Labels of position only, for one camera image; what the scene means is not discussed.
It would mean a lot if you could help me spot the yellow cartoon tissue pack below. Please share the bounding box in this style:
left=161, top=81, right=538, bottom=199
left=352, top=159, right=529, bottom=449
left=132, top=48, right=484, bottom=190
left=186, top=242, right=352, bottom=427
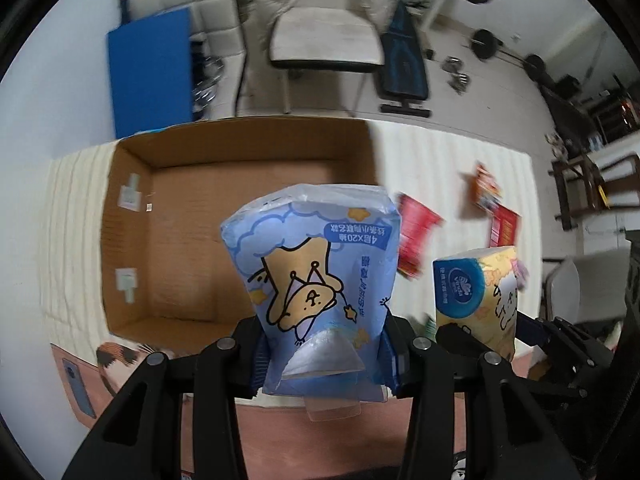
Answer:
left=433, top=246, right=518, bottom=361

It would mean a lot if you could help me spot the red printed snack bag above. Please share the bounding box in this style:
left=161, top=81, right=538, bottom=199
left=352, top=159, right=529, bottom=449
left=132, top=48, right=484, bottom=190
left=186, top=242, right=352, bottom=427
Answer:
left=398, top=193, right=444, bottom=278

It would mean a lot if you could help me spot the orange snack bag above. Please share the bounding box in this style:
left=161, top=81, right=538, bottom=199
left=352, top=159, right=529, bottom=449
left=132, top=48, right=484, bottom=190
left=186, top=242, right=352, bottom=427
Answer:
left=471, top=162, right=502, bottom=212

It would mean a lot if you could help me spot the blue cartoon tissue pack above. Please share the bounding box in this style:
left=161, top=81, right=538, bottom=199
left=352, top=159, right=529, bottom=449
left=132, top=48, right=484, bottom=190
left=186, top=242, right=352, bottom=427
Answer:
left=220, top=184, right=400, bottom=402

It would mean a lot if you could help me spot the grey plastic chair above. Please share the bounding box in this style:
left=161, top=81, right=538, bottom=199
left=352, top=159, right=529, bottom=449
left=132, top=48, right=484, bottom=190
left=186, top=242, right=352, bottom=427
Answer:
left=541, top=248, right=630, bottom=325

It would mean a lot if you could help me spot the brown cardboard box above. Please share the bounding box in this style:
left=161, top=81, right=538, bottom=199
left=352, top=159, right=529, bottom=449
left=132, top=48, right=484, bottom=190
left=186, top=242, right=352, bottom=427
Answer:
left=101, top=116, right=378, bottom=354

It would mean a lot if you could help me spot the dark wooden chair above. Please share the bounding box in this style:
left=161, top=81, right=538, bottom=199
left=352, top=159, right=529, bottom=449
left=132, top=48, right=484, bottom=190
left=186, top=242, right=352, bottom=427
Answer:
left=548, top=153, right=639, bottom=232

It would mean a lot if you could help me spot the striped cream tablecloth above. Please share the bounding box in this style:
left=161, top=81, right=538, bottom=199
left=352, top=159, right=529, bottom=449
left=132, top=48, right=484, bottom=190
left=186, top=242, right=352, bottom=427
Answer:
left=39, top=122, right=541, bottom=404

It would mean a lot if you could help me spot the chrome dumbbell pair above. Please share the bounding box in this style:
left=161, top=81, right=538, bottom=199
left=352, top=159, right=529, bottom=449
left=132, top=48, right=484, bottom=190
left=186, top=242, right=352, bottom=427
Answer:
left=442, top=56, right=471, bottom=94

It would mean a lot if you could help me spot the black blue weight bench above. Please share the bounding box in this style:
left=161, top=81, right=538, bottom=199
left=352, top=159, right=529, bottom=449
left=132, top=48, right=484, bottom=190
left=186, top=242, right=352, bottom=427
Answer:
left=376, top=0, right=432, bottom=118

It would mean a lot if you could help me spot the black barbell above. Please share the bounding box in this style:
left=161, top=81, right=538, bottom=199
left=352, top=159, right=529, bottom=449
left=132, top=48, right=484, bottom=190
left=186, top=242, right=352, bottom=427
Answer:
left=470, top=29, right=547, bottom=81

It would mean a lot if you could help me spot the white padded chair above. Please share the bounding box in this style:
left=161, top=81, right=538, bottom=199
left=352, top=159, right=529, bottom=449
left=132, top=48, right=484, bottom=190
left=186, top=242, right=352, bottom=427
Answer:
left=256, top=6, right=384, bottom=114

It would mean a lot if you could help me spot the blue foam board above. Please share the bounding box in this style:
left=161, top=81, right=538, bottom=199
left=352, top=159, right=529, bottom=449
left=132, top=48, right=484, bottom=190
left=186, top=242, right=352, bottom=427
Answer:
left=107, top=9, right=193, bottom=139

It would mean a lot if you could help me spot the white quilted sofa chair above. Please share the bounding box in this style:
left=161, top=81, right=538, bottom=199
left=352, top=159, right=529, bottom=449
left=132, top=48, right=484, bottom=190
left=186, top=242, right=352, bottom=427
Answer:
left=127, top=0, right=246, bottom=58

